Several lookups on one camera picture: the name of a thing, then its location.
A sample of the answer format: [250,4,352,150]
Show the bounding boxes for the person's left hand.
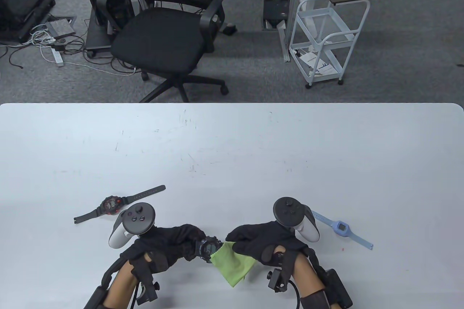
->
[125,224,206,274]

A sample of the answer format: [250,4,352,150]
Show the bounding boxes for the person's right hand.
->
[225,220,309,266]

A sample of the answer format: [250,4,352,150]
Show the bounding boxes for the black watch with grey face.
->
[194,237,221,264]

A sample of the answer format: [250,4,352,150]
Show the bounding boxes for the green cleaning cloth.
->
[210,241,258,288]

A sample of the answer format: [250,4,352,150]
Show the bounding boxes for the black watch with red face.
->
[74,185,166,224]

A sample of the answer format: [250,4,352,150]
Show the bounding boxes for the light blue watch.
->
[311,210,374,250]

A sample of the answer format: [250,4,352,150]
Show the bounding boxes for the black forearm band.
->
[300,290,330,309]

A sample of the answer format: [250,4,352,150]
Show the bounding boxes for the person's right forearm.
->
[290,253,327,297]

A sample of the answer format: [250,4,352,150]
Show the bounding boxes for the person's left forearm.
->
[103,262,140,309]

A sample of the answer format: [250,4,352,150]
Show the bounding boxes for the black glove sensor box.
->
[268,268,290,293]
[130,258,160,304]

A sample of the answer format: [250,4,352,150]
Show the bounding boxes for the white paper booklet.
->
[299,52,335,77]

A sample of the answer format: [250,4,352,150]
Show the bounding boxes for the white metal stand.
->
[278,0,303,63]

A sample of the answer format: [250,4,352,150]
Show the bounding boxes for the black mesh office chair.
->
[96,0,229,103]

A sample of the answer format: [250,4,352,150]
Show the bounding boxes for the black computer cart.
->
[74,0,145,58]

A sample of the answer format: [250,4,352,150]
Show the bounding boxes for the black open floor hatch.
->
[263,0,290,30]

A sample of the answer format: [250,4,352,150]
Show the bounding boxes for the grey floor plate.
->
[44,16,77,38]

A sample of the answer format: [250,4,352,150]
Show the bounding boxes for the black glove cable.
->
[288,280,302,309]

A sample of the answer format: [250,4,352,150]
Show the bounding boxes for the black wrist camera unit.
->
[83,285,109,309]
[323,268,353,309]

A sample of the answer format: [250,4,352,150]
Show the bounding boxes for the white wire rolling cart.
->
[289,0,371,89]

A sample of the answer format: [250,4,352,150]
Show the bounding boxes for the white cable bundle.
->
[31,24,137,77]

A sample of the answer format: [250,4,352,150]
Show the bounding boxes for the black floor cables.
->
[0,43,25,70]

